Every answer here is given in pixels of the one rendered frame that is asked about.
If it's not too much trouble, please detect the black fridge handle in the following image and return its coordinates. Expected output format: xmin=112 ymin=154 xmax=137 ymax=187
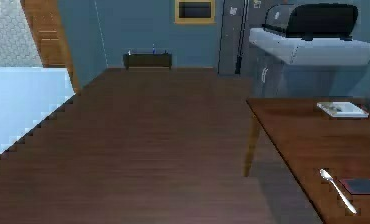
xmin=234 ymin=0 xmax=250 ymax=75

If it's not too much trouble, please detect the yellow framed picture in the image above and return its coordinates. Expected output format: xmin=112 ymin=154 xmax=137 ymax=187
xmin=174 ymin=0 xmax=216 ymax=25

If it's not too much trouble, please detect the silver fork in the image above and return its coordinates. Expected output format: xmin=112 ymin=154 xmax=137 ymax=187
xmin=318 ymin=168 xmax=359 ymax=215

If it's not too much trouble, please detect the brown wooden table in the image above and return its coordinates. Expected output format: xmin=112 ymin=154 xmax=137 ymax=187
xmin=243 ymin=97 xmax=370 ymax=224

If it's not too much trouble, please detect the grey fridge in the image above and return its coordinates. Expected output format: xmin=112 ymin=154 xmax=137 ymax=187
xmin=217 ymin=0 xmax=261 ymax=76

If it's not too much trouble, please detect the white square dish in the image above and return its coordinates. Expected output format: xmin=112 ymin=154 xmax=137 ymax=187
xmin=316 ymin=101 xmax=370 ymax=120

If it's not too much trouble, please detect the white kitchen counter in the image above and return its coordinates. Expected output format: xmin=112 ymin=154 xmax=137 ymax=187
xmin=248 ymin=27 xmax=370 ymax=99

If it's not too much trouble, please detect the brown wooden door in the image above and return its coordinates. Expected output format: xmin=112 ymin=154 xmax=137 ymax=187
xmin=20 ymin=0 xmax=82 ymax=94

